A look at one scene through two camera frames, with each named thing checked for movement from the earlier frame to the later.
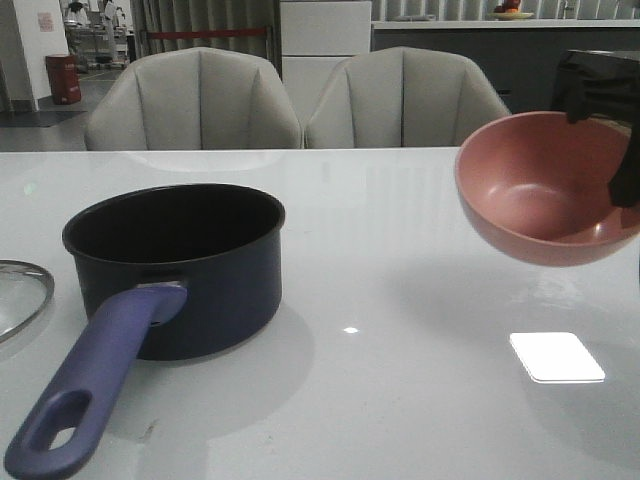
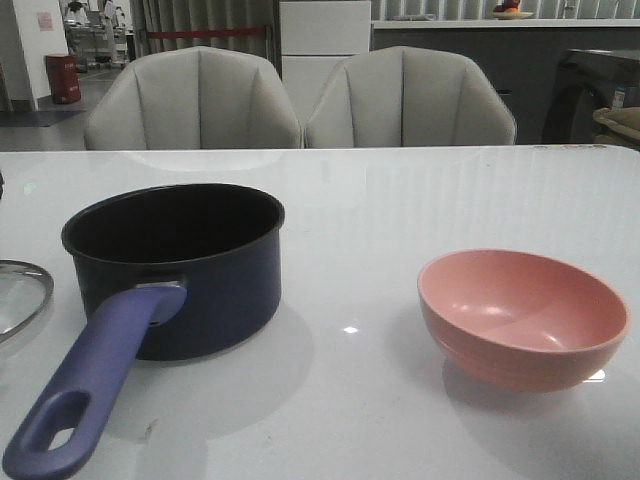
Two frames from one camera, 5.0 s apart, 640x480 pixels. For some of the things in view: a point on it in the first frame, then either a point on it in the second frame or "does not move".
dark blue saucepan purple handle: (168, 272) does not move
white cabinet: (316, 37) does not move
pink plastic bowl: (537, 186) to (521, 321)
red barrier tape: (195, 33) does not move
